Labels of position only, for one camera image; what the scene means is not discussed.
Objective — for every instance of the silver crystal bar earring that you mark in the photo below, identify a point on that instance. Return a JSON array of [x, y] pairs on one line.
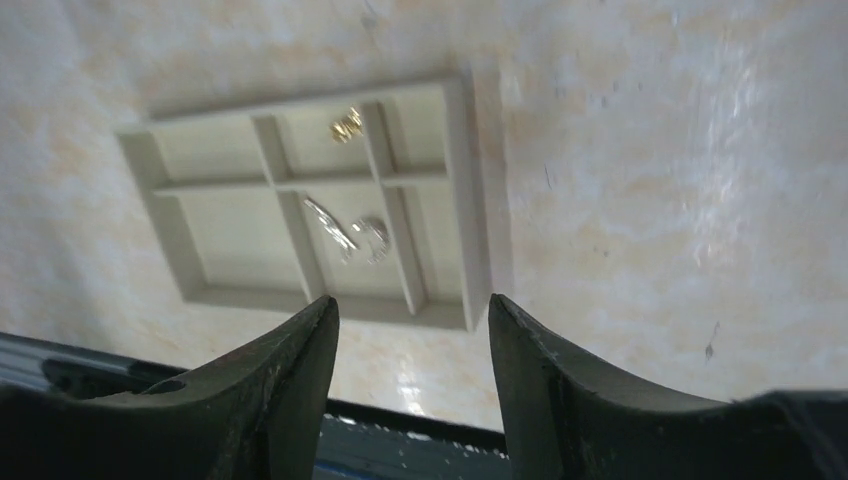
[[333, 228]]

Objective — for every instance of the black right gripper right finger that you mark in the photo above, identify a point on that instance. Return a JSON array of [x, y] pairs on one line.
[[569, 414]]

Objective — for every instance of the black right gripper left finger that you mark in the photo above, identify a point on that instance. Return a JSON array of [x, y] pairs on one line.
[[253, 413]]

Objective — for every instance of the small gold stud earring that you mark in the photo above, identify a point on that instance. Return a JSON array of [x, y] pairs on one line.
[[347, 127]]

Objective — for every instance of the silver hoop earring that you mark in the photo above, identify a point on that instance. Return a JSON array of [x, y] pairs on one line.
[[378, 237]]

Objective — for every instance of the beige compartment jewelry tray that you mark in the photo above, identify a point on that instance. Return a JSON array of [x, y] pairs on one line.
[[370, 196]]

